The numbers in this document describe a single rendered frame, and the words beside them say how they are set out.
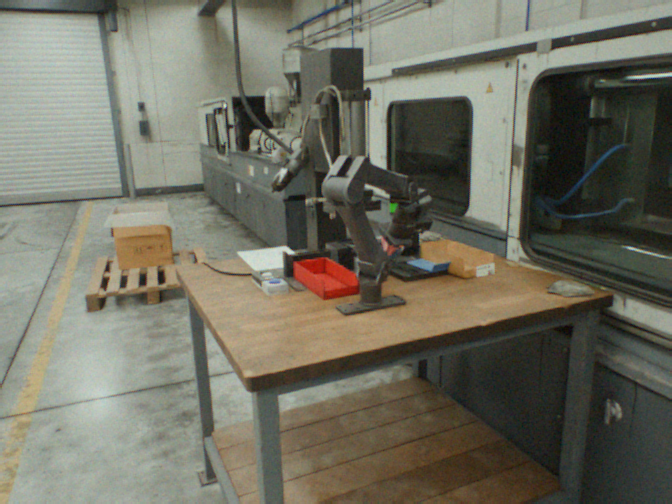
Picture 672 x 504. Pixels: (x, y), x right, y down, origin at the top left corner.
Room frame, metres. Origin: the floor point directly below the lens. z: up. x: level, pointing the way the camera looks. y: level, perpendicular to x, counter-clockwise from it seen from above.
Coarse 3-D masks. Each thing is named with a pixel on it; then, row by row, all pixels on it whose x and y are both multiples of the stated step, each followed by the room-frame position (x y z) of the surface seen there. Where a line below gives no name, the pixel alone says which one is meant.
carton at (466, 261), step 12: (444, 240) 1.93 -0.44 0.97; (420, 252) 1.89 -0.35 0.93; (432, 252) 1.83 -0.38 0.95; (444, 252) 1.76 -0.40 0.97; (456, 252) 1.89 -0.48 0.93; (468, 252) 1.82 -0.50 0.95; (480, 252) 1.77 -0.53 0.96; (456, 264) 1.70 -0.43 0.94; (468, 264) 1.82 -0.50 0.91; (480, 264) 1.76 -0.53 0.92; (492, 264) 1.71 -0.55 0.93; (468, 276) 1.67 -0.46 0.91
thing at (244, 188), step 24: (216, 168) 8.28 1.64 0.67; (240, 168) 6.71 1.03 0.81; (264, 168) 5.55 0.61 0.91; (216, 192) 8.64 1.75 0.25; (240, 192) 6.80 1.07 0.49; (264, 192) 5.50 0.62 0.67; (288, 192) 4.90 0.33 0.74; (240, 216) 6.92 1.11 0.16; (264, 216) 5.66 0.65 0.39; (288, 216) 4.91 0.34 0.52; (264, 240) 5.73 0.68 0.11; (288, 240) 4.90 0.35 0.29
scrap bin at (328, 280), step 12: (300, 264) 1.74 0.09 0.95; (312, 264) 1.76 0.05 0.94; (324, 264) 1.77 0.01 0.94; (336, 264) 1.69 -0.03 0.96; (300, 276) 1.68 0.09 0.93; (312, 276) 1.58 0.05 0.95; (324, 276) 1.73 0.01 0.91; (336, 276) 1.69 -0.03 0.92; (348, 276) 1.61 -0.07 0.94; (312, 288) 1.58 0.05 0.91; (324, 288) 1.50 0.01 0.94; (336, 288) 1.60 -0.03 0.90; (348, 288) 1.54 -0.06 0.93
